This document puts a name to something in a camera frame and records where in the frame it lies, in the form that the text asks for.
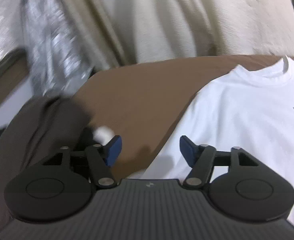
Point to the crinkled silver foil sheet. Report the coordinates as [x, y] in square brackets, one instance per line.
[54, 42]

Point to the white t-shirt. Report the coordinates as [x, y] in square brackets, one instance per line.
[237, 120]

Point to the black folded garment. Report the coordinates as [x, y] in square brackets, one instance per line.
[87, 136]

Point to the dark brown folded garment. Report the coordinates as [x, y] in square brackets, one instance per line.
[36, 130]

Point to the beige window frame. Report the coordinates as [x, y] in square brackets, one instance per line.
[4, 80]

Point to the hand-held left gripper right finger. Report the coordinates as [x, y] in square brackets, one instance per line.
[187, 151]

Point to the beige satin curtain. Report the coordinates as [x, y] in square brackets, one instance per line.
[92, 22]

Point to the cream curtain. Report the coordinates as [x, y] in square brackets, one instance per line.
[199, 17]

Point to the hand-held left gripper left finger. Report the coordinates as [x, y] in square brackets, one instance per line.
[114, 151]

